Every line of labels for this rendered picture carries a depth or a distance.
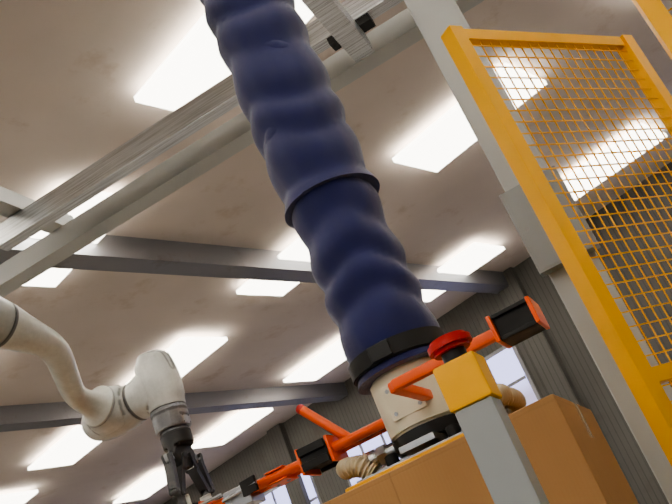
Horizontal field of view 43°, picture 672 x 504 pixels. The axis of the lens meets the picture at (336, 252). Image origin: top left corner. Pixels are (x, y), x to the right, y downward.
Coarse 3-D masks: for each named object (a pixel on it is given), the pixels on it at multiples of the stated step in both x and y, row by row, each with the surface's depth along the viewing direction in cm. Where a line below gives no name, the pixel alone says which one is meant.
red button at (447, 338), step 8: (440, 336) 128; (448, 336) 127; (456, 336) 127; (464, 336) 127; (432, 344) 128; (440, 344) 127; (448, 344) 127; (456, 344) 127; (464, 344) 128; (432, 352) 128; (440, 352) 127; (448, 352) 127; (456, 352) 127; (464, 352) 128; (440, 360) 131; (448, 360) 127
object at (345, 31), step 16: (304, 0) 344; (320, 0) 347; (336, 0) 360; (320, 16) 356; (336, 16) 360; (368, 16) 386; (336, 32) 369; (352, 32) 373; (336, 48) 396; (352, 48) 383; (368, 48) 387
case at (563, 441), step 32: (512, 416) 153; (544, 416) 150; (576, 416) 162; (448, 448) 156; (544, 448) 149; (576, 448) 147; (608, 448) 179; (384, 480) 160; (416, 480) 157; (448, 480) 155; (480, 480) 152; (544, 480) 148; (576, 480) 146; (608, 480) 156
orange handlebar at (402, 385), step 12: (480, 336) 153; (492, 336) 152; (468, 348) 153; (480, 348) 153; (432, 360) 155; (408, 372) 157; (420, 372) 156; (432, 372) 156; (396, 384) 157; (408, 384) 157; (408, 396) 165; (420, 396) 169; (432, 396) 174; (360, 432) 183; (372, 432) 183; (384, 432) 187; (336, 444) 185; (348, 444) 185; (360, 444) 188; (276, 468) 190; (288, 468) 189; (264, 480) 190; (276, 480) 190; (288, 480) 191
